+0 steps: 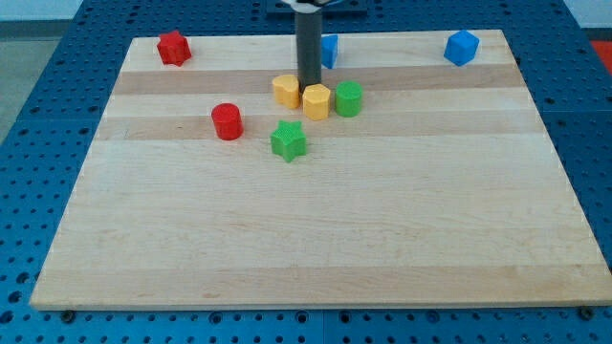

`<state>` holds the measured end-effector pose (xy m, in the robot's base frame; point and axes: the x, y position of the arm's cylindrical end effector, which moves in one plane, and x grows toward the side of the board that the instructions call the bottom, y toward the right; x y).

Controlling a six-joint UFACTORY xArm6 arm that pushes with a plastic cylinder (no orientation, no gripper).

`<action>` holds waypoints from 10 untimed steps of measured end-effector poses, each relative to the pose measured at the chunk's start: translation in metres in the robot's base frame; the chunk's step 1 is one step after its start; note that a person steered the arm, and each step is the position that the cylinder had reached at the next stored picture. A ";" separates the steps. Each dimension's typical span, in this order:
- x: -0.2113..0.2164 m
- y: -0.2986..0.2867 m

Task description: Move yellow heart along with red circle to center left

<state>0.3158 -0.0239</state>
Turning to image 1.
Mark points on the blue cube block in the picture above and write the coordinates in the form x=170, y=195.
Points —
x=461, y=47

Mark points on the red star block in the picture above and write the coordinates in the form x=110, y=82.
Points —
x=173, y=48

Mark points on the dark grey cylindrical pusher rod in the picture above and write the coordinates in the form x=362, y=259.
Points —
x=308, y=28

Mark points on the green star block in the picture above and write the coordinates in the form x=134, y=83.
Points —
x=288, y=140

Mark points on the green cylinder block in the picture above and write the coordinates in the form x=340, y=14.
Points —
x=348, y=98

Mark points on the yellow hexagon block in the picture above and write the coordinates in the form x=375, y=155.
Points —
x=316, y=102

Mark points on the light wooden board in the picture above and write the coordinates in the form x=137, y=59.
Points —
x=445, y=191

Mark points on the red cylinder block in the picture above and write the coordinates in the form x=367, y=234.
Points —
x=227, y=121

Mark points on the blue block behind rod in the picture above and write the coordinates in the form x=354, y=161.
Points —
x=329, y=50

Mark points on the yellow heart block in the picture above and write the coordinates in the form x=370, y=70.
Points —
x=286, y=91

